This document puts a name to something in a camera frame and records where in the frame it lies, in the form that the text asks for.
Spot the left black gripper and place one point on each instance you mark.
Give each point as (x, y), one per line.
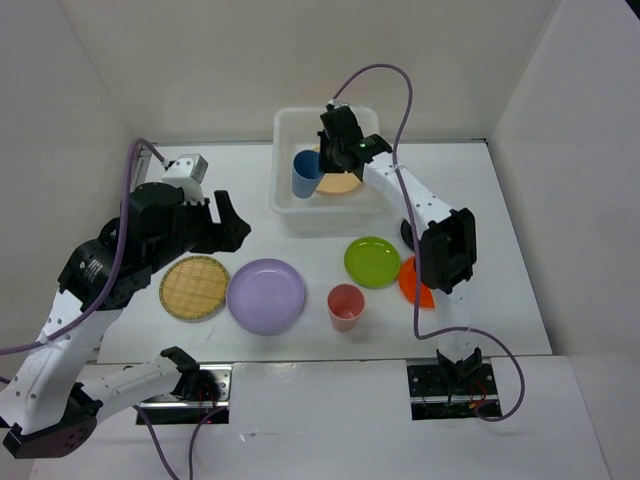
(228, 235)

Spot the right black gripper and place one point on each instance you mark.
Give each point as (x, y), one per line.
(327, 167)

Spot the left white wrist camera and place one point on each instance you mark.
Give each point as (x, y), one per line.
(187, 172)

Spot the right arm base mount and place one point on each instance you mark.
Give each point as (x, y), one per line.
(441, 389)

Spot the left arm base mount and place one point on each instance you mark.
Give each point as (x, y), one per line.
(213, 392)

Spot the orange plastic plate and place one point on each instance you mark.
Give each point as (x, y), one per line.
(407, 284)

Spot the clear plastic bin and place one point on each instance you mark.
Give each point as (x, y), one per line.
(295, 130)

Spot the beige plastic plate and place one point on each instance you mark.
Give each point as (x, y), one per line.
(338, 183)

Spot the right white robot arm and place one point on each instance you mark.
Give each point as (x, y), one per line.
(444, 239)

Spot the round bamboo tray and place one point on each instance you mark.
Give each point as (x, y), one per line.
(194, 288)

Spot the blue plastic cup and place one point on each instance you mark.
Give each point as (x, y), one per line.
(306, 173)

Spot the green plastic plate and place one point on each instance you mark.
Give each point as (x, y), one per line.
(372, 262)

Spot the purple plastic plate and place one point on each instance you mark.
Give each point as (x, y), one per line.
(266, 296)

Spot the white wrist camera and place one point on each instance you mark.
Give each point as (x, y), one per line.
(187, 172)
(333, 104)

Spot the pink plastic cup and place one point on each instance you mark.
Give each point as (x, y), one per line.
(345, 303)

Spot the black plastic plate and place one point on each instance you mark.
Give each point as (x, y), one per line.
(406, 234)

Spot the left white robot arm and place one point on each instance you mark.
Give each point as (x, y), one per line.
(46, 409)

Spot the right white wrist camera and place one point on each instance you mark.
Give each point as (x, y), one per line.
(333, 104)

